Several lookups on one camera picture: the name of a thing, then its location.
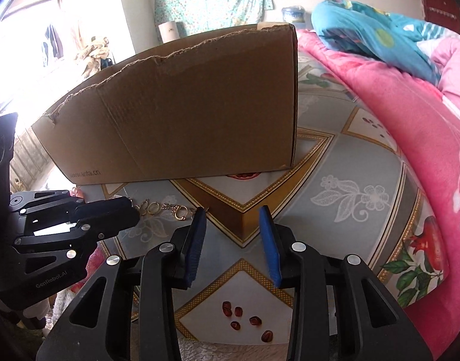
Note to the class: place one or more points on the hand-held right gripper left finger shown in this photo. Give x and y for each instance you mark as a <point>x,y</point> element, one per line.
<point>195,248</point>

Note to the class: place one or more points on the floral curtain cloth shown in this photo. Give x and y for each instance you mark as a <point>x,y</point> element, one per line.
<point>215,0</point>

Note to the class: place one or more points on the gold hoop earring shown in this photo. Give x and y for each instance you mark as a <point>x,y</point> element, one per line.
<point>176,214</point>
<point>148,209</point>

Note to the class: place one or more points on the dark red door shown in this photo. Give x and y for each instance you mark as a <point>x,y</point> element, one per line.
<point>440,0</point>

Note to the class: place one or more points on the brown cardboard box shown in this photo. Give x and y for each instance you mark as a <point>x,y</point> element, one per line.
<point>199,120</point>

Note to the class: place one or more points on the small gold jewelry piece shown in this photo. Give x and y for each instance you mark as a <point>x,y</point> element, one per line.
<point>169,207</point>

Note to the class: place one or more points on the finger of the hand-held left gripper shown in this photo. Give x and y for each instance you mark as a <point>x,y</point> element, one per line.
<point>113,222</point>
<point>102,207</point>

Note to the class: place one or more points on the light pink quilt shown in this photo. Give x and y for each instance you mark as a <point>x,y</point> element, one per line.
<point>455,64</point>

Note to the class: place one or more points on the fluffy fleece clothing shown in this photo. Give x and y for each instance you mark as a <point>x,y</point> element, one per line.
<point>59,304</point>

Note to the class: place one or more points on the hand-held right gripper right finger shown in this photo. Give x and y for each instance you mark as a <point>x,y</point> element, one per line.
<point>271,248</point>

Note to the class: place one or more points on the blue patterned quilt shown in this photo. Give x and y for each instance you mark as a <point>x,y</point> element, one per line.
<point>365,34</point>

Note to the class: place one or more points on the white paper roll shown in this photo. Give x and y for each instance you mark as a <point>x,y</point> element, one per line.
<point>169,30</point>

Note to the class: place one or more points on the hanging dark clothes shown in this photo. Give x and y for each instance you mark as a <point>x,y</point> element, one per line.
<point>51,41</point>

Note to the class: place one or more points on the pile of household clutter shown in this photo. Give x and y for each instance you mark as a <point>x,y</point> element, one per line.
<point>94,50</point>

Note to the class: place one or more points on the pink floral blanket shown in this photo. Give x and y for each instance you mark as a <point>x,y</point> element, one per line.
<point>421,158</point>

